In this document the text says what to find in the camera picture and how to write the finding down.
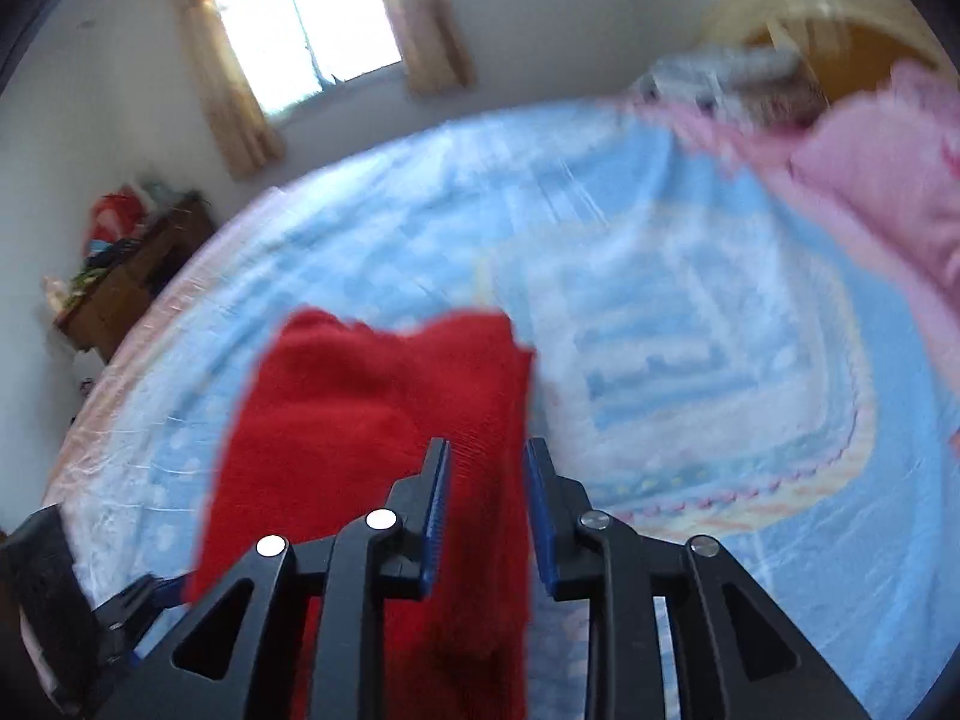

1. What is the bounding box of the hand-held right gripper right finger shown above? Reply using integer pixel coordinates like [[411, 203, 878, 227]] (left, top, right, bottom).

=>
[[523, 437, 871, 720]]

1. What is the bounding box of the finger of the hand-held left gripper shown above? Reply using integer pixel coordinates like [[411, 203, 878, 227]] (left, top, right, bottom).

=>
[[94, 574, 192, 661]]

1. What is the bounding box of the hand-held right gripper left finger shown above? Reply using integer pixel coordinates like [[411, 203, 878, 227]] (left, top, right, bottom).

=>
[[101, 437, 452, 720]]

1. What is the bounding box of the red embroidered sweater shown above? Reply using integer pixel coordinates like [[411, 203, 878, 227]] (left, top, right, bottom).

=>
[[184, 306, 537, 720]]

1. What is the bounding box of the blue printed bed sheet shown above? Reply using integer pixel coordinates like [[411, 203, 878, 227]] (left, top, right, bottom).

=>
[[41, 101, 960, 720]]

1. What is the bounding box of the brown wooden desk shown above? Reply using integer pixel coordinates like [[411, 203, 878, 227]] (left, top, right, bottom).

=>
[[52, 191, 218, 361]]

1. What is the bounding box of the red bag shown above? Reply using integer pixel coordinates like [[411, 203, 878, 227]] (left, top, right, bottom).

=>
[[90, 191, 147, 245]]

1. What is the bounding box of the beige curtain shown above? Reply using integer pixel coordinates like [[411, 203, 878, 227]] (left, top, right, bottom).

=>
[[154, 0, 287, 182], [364, 0, 477, 97]]

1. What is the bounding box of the pink blanket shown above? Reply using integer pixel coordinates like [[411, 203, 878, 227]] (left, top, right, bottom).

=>
[[791, 60, 960, 361]]

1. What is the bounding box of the grey folded blanket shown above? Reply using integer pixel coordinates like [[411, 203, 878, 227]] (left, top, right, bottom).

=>
[[645, 45, 826, 128]]

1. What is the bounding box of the window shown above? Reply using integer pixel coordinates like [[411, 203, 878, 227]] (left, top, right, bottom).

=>
[[206, 0, 404, 117]]

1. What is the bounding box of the cream wooden headboard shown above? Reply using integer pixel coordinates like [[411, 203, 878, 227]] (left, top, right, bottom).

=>
[[697, 0, 953, 113]]

